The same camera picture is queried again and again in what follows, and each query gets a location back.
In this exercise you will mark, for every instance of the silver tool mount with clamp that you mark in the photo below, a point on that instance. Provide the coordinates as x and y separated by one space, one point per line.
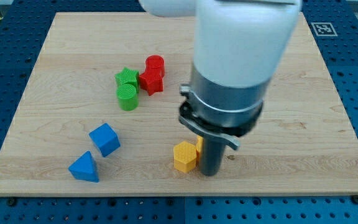
220 113

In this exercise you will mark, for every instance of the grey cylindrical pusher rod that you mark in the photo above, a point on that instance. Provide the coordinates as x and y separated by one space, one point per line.
211 156

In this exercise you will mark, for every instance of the blue triangle block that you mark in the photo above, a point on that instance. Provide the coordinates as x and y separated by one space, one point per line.
85 168

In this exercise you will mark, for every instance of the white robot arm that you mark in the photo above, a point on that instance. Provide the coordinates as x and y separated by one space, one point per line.
237 48

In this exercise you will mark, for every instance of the yellow hexagon block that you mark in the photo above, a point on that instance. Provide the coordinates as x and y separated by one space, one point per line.
184 155

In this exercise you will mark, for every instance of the red star block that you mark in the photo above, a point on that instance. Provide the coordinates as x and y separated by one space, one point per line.
151 81

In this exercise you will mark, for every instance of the red cylinder block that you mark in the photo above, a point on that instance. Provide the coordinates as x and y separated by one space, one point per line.
155 63

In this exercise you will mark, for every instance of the green cylinder block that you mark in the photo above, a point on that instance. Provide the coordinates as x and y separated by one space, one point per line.
127 97

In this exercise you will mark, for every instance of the green star block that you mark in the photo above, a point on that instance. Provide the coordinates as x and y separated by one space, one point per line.
127 76

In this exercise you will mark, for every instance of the blue cube block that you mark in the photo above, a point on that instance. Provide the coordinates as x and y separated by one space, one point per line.
105 139

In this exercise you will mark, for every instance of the wooden board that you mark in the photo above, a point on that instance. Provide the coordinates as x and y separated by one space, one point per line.
302 145

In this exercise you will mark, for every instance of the white fiducial marker tag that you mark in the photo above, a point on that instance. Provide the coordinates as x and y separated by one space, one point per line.
324 29

